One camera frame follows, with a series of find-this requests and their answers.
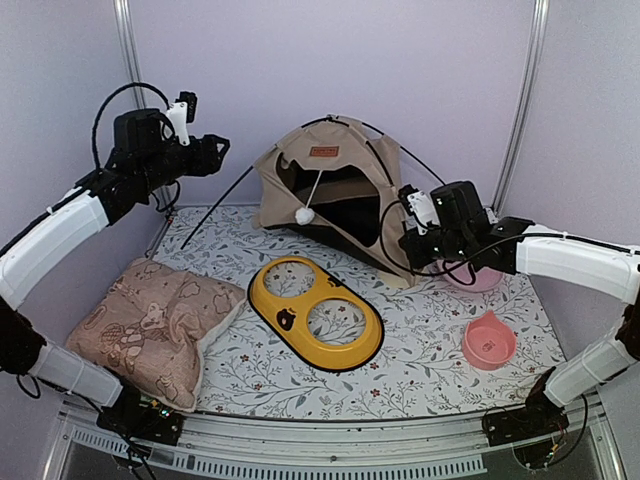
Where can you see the aluminium frame post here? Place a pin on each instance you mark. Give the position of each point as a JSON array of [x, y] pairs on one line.
[[125, 31], [531, 67]]

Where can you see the front aluminium table rail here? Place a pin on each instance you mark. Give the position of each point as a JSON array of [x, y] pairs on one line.
[[233, 447]]

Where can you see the left aluminium frame post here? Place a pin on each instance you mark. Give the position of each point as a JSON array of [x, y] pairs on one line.
[[125, 31]]

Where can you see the pink flat plate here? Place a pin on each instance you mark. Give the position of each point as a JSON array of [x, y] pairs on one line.
[[466, 278]]

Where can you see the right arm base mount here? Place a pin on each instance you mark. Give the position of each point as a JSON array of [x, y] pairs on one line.
[[538, 416]]

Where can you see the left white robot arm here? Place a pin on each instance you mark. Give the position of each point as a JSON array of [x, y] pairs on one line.
[[37, 256]]

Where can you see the cream small bowl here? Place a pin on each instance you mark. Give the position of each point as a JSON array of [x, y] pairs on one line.
[[393, 281]]

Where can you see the right aluminium frame post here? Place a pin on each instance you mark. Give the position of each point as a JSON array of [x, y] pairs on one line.
[[531, 67]]

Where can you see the brown patterned pet cushion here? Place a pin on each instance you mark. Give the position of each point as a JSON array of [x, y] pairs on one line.
[[153, 326]]

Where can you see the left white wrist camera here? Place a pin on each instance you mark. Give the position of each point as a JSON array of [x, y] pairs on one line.
[[182, 112]]

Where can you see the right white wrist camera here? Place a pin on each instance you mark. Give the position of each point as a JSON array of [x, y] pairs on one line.
[[419, 205]]

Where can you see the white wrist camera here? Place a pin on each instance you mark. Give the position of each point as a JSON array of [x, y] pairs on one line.
[[182, 112], [419, 205]]

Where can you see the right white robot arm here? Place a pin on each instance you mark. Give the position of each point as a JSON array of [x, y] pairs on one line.
[[520, 246]]

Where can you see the pink cat-ear bowl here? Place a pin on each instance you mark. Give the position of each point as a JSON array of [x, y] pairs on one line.
[[488, 343]]

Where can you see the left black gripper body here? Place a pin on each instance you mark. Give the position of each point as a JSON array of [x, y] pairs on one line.
[[159, 168]]

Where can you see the white pompom toy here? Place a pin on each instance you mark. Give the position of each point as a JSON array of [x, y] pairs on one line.
[[306, 214]]

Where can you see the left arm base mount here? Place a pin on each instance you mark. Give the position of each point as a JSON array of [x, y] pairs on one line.
[[136, 415]]

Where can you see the yellow double bowl holder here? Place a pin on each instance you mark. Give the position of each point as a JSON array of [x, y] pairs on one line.
[[323, 321]]

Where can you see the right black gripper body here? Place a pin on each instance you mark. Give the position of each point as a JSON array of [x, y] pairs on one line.
[[453, 245]]

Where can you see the beige fabric pet tent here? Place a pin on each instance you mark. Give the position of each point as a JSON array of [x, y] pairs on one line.
[[354, 204]]

